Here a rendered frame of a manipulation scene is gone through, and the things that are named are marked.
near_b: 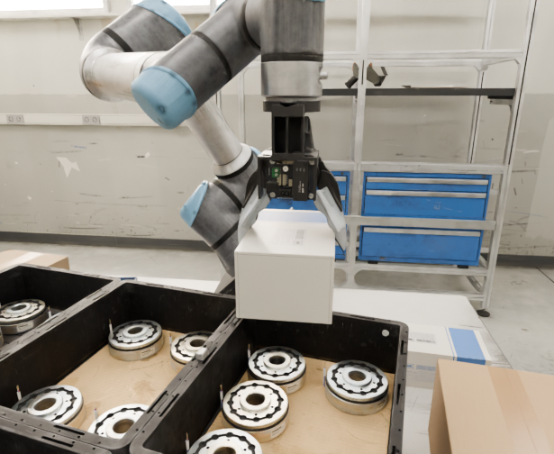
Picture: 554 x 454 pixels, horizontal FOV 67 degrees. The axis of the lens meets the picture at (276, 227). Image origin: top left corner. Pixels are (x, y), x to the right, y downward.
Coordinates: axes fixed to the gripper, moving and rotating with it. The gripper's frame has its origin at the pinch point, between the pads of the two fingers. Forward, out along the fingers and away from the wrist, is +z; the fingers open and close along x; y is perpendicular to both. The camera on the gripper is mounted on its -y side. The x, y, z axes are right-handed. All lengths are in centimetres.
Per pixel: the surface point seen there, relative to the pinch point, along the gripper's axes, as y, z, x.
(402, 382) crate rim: 4.7, 17.8, 16.2
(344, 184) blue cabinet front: -195, 32, 12
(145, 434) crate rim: 18.6, 17.7, -15.4
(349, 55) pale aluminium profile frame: -195, -40, 12
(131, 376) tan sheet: -3.9, 27.8, -29.1
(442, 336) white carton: -32, 32, 32
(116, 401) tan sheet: 2.7, 27.8, -28.6
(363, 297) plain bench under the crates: -67, 41, 16
